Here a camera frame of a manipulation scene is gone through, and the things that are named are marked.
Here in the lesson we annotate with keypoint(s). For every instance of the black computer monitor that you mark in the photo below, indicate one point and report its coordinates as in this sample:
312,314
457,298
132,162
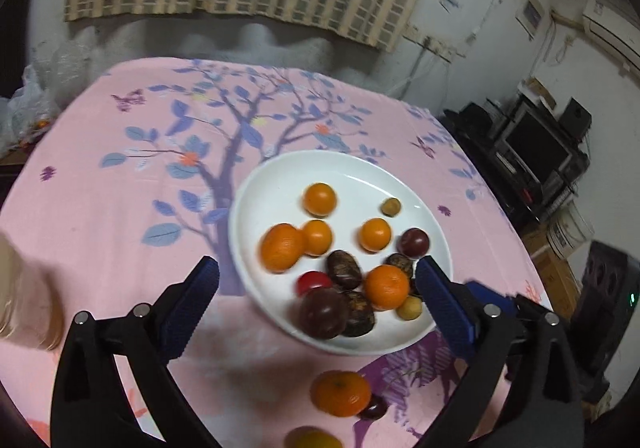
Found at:
537,148

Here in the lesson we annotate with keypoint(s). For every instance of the white oval plate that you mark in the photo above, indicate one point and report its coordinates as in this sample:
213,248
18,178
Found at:
345,183

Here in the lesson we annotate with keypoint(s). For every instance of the orange mandarin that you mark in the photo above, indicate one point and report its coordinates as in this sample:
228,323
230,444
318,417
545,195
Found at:
341,393
386,286

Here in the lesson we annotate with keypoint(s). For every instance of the clear plastic bag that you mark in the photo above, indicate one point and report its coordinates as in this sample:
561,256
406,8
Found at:
27,103

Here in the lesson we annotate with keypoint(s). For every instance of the small orange kumquat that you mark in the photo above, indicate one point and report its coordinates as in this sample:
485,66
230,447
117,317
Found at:
375,234
318,236
320,198

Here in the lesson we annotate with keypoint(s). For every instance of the dark purple plum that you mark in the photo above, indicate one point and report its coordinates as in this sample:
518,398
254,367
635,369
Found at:
323,314

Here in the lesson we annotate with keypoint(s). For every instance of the white air conditioner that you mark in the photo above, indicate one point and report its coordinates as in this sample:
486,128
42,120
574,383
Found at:
612,28

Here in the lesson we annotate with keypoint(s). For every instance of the red cherry tomato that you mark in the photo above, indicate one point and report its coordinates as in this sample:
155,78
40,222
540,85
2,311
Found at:
312,280

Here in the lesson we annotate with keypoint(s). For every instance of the yellow green plum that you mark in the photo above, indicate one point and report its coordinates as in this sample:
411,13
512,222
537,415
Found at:
312,438

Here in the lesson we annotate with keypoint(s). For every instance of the pink deer print tablecloth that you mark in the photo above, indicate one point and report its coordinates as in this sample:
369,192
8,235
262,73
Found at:
125,208

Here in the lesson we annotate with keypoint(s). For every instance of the large yellow orange citrus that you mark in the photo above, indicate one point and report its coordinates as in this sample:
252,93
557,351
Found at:
282,248

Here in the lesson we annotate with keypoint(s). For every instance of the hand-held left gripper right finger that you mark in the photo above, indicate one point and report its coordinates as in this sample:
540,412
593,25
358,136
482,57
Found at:
447,308

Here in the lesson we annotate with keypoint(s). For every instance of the white electrical box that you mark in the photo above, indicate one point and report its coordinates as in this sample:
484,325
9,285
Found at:
531,11

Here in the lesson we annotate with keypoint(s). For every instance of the large dark wrinkled passion fruit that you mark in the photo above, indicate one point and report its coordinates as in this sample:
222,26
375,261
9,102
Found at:
361,314

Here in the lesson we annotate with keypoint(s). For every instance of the small black speaker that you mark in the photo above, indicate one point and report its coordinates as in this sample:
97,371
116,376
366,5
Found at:
576,116

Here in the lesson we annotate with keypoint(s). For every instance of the dark cherry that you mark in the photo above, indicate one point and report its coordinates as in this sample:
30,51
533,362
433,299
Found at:
374,409

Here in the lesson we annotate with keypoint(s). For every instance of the smooth purple passion fruit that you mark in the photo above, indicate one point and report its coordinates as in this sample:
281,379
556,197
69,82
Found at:
414,242

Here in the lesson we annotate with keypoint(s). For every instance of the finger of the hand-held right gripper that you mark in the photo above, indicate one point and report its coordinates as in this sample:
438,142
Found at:
492,295

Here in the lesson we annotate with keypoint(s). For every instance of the white wall power strip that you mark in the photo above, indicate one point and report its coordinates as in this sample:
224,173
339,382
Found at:
434,46

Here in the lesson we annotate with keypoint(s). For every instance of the glass jar with cream lid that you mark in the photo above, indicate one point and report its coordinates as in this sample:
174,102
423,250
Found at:
25,293

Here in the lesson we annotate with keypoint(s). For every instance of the white plastic bucket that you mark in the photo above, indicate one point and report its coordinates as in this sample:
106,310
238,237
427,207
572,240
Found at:
570,230

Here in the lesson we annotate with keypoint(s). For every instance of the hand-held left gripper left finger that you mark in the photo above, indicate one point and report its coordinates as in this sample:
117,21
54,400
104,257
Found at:
190,305

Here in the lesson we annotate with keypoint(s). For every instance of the tan longan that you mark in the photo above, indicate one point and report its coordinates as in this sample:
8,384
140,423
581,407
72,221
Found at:
409,308
390,206

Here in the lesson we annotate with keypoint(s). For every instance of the black computer desk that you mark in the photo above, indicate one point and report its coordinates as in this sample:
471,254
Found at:
520,178

